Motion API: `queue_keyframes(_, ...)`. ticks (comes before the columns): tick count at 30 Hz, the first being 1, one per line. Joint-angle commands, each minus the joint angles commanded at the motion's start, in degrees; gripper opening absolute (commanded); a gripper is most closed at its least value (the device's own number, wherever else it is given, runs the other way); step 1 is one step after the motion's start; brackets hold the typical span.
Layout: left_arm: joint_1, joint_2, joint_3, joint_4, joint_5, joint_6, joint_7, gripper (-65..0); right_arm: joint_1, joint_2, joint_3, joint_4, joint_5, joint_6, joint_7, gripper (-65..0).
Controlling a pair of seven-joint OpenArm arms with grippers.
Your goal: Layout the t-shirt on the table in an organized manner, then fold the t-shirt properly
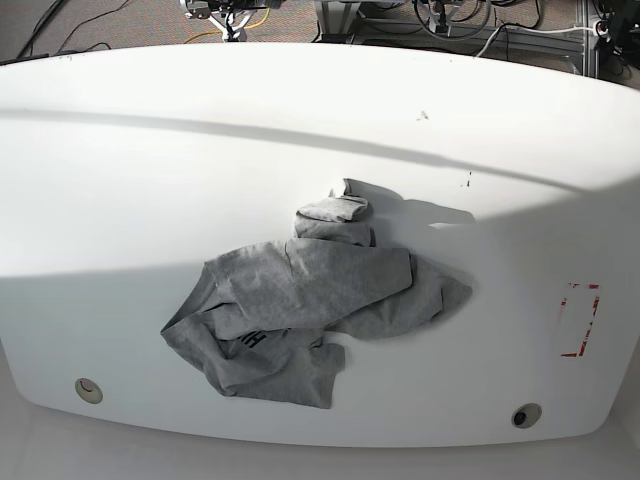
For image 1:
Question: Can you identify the left table grommet hole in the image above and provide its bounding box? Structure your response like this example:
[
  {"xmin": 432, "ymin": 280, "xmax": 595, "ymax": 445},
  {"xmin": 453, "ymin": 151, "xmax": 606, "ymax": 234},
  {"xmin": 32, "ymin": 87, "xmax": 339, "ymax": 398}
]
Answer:
[{"xmin": 74, "ymin": 378, "xmax": 103, "ymax": 405}]

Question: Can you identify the yellow cable on floor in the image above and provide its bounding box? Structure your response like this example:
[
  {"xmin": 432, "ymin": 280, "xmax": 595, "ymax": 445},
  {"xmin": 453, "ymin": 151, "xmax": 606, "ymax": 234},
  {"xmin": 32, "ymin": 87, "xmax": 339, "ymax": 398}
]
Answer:
[{"xmin": 185, "ymin": 6, "xmax": 272, "ymax": 44}]

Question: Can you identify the grey t-shirt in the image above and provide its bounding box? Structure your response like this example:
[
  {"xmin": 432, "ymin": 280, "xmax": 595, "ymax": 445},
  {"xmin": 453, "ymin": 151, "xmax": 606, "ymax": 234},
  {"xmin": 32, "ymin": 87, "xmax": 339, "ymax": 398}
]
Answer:
[{"xmin": 161, "ymin": 180, "xmax": 472, "ymax": 409}]

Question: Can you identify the aluminium frame structure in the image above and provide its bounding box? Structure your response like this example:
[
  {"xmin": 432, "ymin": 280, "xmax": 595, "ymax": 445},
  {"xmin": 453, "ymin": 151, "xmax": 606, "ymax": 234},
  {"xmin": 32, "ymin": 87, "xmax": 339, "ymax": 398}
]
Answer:
[{"xmin": 313, "ymin": 1, "xmax": 608, "ymax": 78}]

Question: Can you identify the table grommet hole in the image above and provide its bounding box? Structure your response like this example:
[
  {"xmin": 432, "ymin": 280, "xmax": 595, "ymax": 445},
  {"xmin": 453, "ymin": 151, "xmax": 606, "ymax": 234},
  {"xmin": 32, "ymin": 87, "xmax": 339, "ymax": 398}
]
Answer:
[
  {"xmin": 511, "ymin": 403, "xmax": 542, "ymax": 429},
  {"xmin": 74, "ymin": 378, "xmax": 103, "ymax": 405}
]

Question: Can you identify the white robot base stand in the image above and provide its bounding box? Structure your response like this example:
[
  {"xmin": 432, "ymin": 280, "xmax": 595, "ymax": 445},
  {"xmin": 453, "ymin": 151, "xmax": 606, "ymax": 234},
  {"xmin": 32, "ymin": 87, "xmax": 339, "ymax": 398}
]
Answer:
[{"xmin": 179, "ymin": 0, "xmax": 271, "ymax": 44}]

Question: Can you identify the red tape rectangle marking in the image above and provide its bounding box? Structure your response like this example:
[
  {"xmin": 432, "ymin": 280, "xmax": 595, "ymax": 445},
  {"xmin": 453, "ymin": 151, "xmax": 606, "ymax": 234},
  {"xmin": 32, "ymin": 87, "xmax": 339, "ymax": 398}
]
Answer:
[{"xmin": 556, "ymin": 283, "xmax": 602, "ymax": 358}]

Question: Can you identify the white cable on floor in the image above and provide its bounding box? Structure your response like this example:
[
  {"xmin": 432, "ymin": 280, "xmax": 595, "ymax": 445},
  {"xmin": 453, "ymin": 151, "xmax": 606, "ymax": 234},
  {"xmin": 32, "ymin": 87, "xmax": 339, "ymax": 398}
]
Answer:
[{"xmin": 474, "ymin": 21, "xmax": 596, "ymax": 59}]

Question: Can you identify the right table grommet hole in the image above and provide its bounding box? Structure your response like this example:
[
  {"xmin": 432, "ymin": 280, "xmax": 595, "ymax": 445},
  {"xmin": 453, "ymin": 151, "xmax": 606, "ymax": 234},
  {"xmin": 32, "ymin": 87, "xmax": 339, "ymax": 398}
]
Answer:
[{"xmin": 511, "ymin": 403, "xmax": 542, "ymax": 429}]

